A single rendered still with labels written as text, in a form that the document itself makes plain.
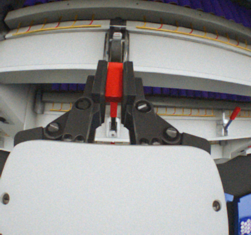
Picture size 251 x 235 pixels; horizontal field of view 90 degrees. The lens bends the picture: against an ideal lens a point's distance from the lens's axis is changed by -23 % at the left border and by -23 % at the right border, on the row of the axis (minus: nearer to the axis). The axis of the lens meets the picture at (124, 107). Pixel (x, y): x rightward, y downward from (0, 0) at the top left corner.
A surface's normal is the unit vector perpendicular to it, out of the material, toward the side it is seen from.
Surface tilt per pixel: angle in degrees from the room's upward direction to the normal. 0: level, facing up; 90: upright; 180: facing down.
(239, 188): 0
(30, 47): 21
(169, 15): 111
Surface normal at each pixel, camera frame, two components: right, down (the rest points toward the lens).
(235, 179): 0.07, -0.54
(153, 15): 0.00, 0.98
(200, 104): 0.07, -0.22
